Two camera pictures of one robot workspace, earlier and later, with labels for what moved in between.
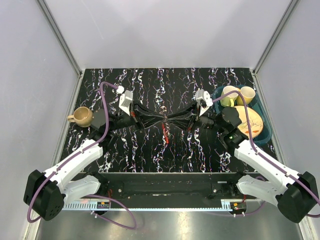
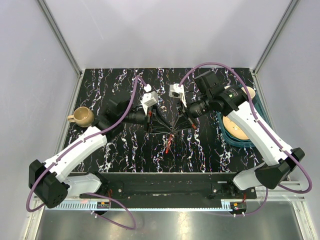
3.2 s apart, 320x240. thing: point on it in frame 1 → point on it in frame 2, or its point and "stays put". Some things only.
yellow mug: [248, 93] stays put
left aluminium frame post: [59, 35] stays put
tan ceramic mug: [82, 116] stays put
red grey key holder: [166, 130] → [170, 137]
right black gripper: [186, 123] → [185, 125]
